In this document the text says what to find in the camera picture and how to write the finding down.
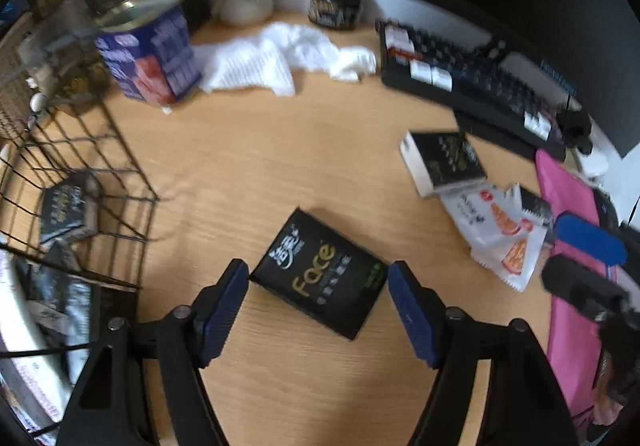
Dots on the black computer mouse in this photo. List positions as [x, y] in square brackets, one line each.
[607, 208]

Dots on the white power strip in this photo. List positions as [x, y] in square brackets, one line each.
[592, 165]

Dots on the dark glass jar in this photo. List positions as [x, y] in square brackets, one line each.
[335, 3]

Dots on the blue tin can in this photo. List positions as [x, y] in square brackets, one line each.
[150, 55]

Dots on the white snack packet printed back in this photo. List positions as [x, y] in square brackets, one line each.
[65, 306]

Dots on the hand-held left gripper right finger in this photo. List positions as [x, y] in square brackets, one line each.
[410, 316]

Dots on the white sachet orange pizza print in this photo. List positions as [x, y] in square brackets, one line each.
[512, 246]

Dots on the white sachet red round logo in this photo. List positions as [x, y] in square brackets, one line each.
[470, 213]

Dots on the clear plastic container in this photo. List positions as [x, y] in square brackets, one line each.
[65, 60]

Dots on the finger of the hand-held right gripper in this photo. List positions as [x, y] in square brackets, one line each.
[580, 283]
[590, 238]

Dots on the black keyboard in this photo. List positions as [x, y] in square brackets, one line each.
[475, 75]

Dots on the black power adapter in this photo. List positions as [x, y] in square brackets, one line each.
[575, 125]

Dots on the pink mouse pad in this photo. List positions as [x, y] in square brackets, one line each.
[570, 186]

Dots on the crumpled white paper towel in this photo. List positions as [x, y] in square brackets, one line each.
[260, 60]

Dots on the black tissue pack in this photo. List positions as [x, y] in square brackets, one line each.
[537, 208]
[320, 281]
[67, 211]
[445, 160]

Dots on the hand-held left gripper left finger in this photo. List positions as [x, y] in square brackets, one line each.
[222, 311]

